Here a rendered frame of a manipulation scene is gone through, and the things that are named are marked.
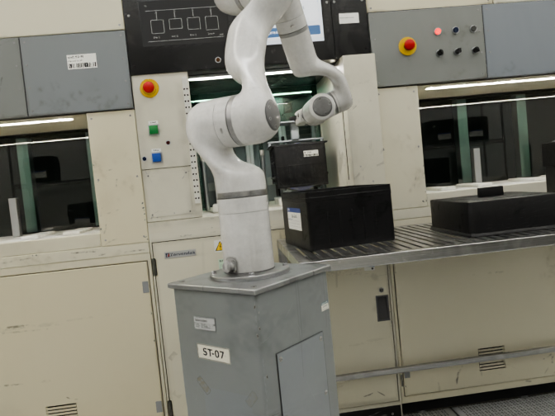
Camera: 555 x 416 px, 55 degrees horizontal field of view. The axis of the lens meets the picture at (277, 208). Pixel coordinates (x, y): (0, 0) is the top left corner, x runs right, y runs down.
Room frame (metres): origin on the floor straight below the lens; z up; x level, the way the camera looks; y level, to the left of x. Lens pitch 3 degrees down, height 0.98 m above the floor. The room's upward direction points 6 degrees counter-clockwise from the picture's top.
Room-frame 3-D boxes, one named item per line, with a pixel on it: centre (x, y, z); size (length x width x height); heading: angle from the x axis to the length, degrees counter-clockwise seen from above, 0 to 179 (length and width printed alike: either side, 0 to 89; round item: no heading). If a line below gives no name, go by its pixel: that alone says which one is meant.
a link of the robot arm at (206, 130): (1.28, 0.11, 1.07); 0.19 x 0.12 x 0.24; 62
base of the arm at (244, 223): (1.26, 0.08, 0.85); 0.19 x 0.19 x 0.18
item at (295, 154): (2.27, -0.10, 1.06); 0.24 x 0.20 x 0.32; 95
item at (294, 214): (1.71, -0.18, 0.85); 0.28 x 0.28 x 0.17; 15
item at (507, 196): (1.65, -0.66, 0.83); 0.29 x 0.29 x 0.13; 6
